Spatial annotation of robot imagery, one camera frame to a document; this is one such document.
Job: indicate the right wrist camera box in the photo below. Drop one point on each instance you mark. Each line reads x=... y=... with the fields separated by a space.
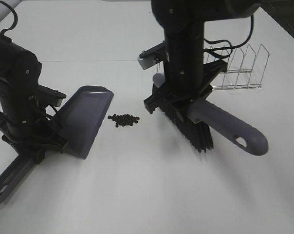
x=152 y=56

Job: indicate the purple brush with black bristles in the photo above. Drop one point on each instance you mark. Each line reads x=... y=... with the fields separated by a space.
x=202 y=115

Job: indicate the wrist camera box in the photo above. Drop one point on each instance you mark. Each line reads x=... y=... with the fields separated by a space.
x=47 y=96
x=152 y=56

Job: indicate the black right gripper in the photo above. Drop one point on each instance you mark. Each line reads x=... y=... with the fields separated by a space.
x=175 y=103

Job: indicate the chrome wire dish rack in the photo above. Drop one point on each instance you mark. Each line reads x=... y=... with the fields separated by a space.
x=246 y=69

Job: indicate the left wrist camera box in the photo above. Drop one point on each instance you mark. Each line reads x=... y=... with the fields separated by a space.
x=47 y=96

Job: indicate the purple plastic dustpan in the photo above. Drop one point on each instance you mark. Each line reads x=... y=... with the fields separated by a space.
x=81 y=117

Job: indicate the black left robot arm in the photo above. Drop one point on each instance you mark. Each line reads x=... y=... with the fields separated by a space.
x=23 y=119

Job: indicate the dark coffee bean pile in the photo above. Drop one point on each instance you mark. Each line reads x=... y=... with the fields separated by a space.
x=124 y=120

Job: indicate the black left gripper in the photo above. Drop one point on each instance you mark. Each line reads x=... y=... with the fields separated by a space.
x=44 y=136

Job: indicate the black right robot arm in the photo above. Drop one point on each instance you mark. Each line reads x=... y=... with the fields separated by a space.
x=189 y=66

